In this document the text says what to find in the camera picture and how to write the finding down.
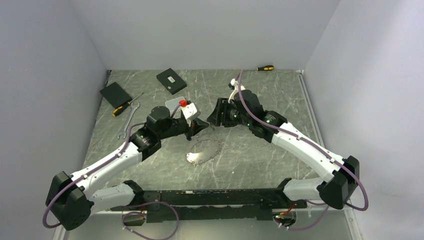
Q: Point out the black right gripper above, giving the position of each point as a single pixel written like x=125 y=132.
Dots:
x=222 y=106

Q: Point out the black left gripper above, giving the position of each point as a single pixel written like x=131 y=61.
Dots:
x=198 y=125

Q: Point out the metal oval key organizer plate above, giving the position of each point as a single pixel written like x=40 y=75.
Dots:
x=198 y=158

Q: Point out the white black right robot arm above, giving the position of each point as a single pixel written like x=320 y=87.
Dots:
x=337 y=176

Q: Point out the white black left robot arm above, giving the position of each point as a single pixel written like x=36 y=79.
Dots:
x=73 y=198

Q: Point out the translucent white plastic box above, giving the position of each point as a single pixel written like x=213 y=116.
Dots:
x=171 y=104

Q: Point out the black box with white label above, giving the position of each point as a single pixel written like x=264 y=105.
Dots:
x=171 y=81

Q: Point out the large silver combination wrench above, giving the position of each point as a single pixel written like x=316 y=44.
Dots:
x=122 y=134

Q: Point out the yellow black screwdriver at back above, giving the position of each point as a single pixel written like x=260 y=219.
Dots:
x=265 y=68

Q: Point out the yellow black screwdriver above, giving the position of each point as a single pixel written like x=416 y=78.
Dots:
x=265 y=68
x=125 y=105

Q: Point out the yellow black screwdriver at left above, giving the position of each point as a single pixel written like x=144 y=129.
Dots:
x=125 y=105

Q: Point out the flat black box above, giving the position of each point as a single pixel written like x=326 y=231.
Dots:
x=115 y=95

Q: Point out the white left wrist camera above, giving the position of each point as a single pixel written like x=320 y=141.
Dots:
x=189 y=111

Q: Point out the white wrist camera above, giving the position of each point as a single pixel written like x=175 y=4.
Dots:
x=233 y=85
x=189 y=111

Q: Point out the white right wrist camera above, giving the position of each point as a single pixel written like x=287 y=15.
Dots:
x=233 y=85

